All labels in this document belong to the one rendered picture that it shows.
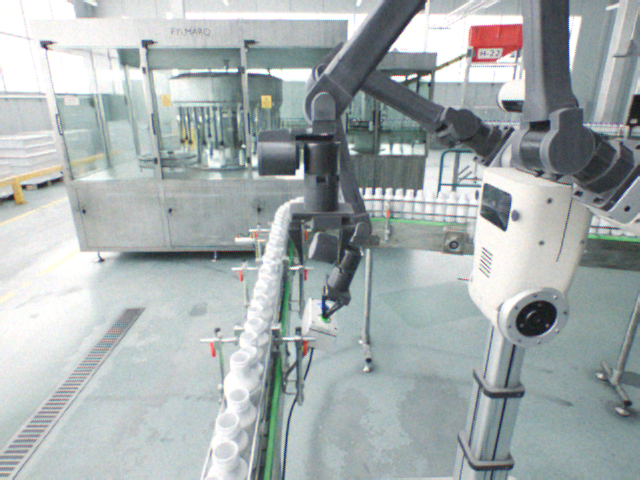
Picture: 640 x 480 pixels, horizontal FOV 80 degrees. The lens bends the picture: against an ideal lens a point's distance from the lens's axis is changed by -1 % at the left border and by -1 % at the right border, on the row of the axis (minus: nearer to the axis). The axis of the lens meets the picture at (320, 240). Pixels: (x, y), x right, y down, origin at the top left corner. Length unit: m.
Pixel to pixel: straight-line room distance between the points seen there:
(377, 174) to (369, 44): 5.41
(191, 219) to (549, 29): 3.85
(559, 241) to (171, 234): 3.87
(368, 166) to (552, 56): 5.31
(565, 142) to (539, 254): 0.31
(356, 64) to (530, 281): 0.62
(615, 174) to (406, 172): 5.39
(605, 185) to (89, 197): 4.34
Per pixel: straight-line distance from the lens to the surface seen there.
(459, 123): 1.10
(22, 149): 9.52
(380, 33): 0.62
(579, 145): 0.71
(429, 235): 2.35
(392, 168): 6.02
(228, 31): 4.00
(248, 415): 0.76
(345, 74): 0.60
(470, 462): 1.34
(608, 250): 2.53
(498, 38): 7.34
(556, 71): 0.72
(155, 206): 4.33
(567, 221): 0.94
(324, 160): 0.59
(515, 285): 0.97
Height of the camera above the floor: 1.65
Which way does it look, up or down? 20 degrees down
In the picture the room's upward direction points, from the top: straight up
